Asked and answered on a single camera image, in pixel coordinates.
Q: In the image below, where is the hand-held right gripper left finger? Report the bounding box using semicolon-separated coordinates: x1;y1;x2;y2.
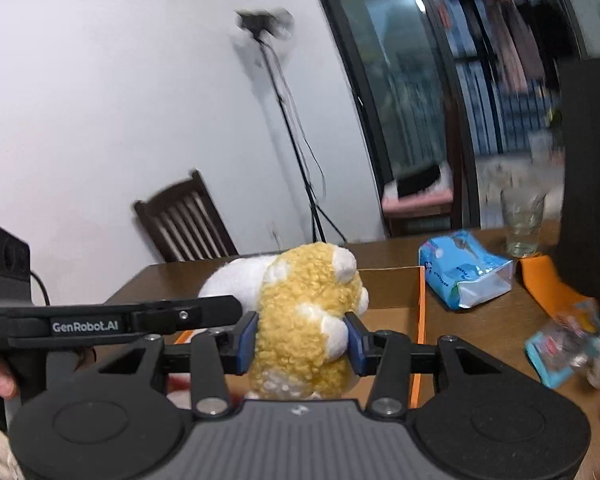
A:
97;311;260;419

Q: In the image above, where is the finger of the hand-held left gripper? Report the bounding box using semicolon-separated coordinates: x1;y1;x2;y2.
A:
132;295;244;339

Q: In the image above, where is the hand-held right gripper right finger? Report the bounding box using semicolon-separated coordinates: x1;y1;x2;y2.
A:
345;311;506;419

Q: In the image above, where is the yellow and white plush toy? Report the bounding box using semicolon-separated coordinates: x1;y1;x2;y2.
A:
198;242;371;401

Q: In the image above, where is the red and orange cardboard box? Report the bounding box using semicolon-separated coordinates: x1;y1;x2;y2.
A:
174;265;427;411

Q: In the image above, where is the dark wooden chair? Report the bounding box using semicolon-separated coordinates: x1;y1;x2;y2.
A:
132;169;239;264

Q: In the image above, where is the light blue tissue packet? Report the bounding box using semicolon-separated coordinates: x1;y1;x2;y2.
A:
418;229;514;311

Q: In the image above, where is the chair with pink cushion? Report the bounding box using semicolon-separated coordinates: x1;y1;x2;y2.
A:
380;161;457;237

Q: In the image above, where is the orange cardboard flap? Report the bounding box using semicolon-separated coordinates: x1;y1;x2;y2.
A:
516;254;589;319

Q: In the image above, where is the light blue snack packet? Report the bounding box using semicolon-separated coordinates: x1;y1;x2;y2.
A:
524;300;600;389

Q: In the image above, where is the clear drinking glass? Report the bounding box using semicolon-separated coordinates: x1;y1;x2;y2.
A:
499;186;549;259

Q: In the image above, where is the black tripod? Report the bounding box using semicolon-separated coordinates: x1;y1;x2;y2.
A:
255;35;349;247

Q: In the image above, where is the glass sliding door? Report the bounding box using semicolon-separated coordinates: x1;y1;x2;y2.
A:
304;0;482;241

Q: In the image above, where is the black paper bag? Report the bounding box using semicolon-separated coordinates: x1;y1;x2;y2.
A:
551;56;600;307

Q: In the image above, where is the pink hanging garment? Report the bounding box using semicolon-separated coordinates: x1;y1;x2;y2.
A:
482;0;547;92

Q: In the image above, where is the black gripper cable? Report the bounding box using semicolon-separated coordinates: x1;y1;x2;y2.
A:
29;269;52;307

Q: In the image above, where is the black tripod camera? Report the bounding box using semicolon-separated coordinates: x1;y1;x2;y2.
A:
234;6;297;42

